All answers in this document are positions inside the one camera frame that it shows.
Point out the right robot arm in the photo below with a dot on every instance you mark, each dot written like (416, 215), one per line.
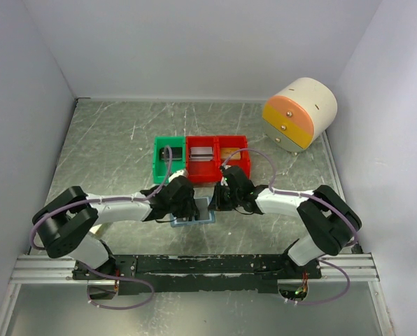
(331, 224)

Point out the blue card holder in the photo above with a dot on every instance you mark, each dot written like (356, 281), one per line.
(180, 222)

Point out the green plastic bin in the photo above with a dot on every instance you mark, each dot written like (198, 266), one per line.
(160, 167)

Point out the gold card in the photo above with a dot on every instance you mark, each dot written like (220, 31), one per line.
(230, 152)

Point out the red plastic bin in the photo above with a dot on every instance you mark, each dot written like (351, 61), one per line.
(202, 172)
(229, 147)

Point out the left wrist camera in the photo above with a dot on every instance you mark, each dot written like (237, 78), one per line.
(181, 172)

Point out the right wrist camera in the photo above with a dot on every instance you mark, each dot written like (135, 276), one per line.
(226, 169)

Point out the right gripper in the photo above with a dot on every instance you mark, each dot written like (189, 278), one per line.
(216, 202)

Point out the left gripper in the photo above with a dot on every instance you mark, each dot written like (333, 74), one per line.
(192, 208)

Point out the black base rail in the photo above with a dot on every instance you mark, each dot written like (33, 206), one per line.
(194, 273)

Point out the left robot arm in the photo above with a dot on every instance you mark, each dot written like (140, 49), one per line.
(62, 227)

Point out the grey card in holder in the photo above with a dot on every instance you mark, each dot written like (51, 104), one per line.
(203, 213)

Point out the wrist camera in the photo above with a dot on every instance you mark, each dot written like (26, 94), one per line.
(226, 169)
(181, 172)

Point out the white striped card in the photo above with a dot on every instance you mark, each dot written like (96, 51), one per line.
(201, 154)

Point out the round drawer cabinet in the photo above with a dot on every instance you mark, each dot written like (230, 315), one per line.
(297, 115)

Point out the black card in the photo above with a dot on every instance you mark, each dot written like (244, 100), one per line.
(175, 153)

